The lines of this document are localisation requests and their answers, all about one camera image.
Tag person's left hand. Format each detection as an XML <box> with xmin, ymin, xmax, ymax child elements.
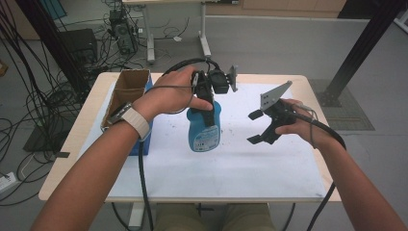
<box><xmin>132</xmin><ymin>64</ymin><xmax>215</xmax><ymax>123</ymax></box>

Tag black cable under table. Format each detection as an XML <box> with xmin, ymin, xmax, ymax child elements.
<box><xmin>281</xmin><ymin>202</ymin><xmax>297</xmax><ymax>231</ymax></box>
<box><xmin>111</xmin><ymin>202</ymin><xmax>131</xmax><ymax>231</ymax></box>

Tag wooden table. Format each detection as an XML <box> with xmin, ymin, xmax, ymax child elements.
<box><xmin>38</xmin><ymin>71</ymin><xmax>343</xmax><ymax>227</ymax></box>

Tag wristwatch with white band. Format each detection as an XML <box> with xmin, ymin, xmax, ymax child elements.
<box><xmin>106</xmin><ymin>101</ymin><xmax>153</xmax><ymax>142</ymax></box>

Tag black computer tower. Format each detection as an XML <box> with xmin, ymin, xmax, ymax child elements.
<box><xmin>109</xmin><ymin>9</ymin><xmax>140</xmax><ymax>56</ymax></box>

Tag white desk frame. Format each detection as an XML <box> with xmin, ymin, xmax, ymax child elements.
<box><xmin>121</xmin><ymin>0</ymin><xmax>241</xmax><ymax>64</ymax></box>

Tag blue bottle with white cap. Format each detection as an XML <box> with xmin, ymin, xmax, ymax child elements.
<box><xmin>186</xmin><ymin>99</ymin><xmax>223</xmax><ymax>153</ymax></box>

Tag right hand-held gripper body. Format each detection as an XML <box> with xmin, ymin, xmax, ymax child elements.
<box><xmin>259</xmin><ymin>80</ymin><xmax>298</xmax><ymax>145</ymax></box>

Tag wooden cabinet base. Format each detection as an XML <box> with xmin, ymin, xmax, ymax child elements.
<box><xmin>205</xmin><ymin>0</ymin><xmax>348</xmax><ymax>19</ymax></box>

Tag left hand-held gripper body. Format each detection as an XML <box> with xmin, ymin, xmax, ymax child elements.
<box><xmin>191</xmin><ymin>64</ymin><xmax>240</xmax><ymax>107</ymax></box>

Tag thin grey cord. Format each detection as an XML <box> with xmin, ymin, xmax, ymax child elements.
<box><xmin>301</xmin><ymin>104</ymin><xmax>319</xmax><ymax>149</ymax></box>
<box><xmin>146</xmin><ymin>83</ymin><xmax>197</xmax><ymax>116</ymax></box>

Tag khaki trousers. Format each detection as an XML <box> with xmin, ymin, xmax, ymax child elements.
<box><xmin>153</xmin><ymin>202</ymin><xmax>279</xmax><ymax>231</ymax></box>

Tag black floor base plate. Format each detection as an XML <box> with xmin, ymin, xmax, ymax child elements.
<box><xmin>22</xmin><ymin>120</ymin><xmax>75</xmax><ymax>153</ymax></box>

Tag bundle of black floor cables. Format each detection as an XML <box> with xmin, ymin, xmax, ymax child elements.
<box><xmin>0</xmin><ymin>6</ymin><xmax>112</xmax><ymax>207</ymax></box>

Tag teal panel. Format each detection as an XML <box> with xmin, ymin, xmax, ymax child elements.
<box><xmin>47</xmin><ymin>0</ymin><xmax>68</xmax><ymax>21</ymax></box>

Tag white power strip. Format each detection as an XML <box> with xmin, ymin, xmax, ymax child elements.
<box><xmin>0</xmin><ymin>171</ymin><xmax>17</xmax><ymax>194</ymax></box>

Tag blue cardboard box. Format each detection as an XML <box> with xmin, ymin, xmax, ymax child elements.
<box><xmin>100</xmin><ymin>68</ymin><xmax>155</xmax><ymax>157</ymax></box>

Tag black frame post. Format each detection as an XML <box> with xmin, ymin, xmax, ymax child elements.
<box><xmin>13</xmin><ymin>0</ymin><xmax>91</xmax><ymax>97</ymax></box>
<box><xmin>317</xmin><ymin>0</ymin><xmax>407</xmax><ymax>108</ymax></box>

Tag person's right hand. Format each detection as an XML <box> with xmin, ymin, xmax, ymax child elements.
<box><xmin>274</xmin><ymin>98</ymin><xmax>335</xmax><ymax>150</ymax></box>

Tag black equipment case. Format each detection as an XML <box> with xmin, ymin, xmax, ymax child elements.
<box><xmin>59</xmin><ymin>28</ymin><xmax>99</xmax><ymax>65</ymax></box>

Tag white table mat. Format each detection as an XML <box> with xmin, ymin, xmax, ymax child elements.
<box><xmin>78</xmin><ymin>81</ymin><xmax>328</xmax><ymax>199</ymax></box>

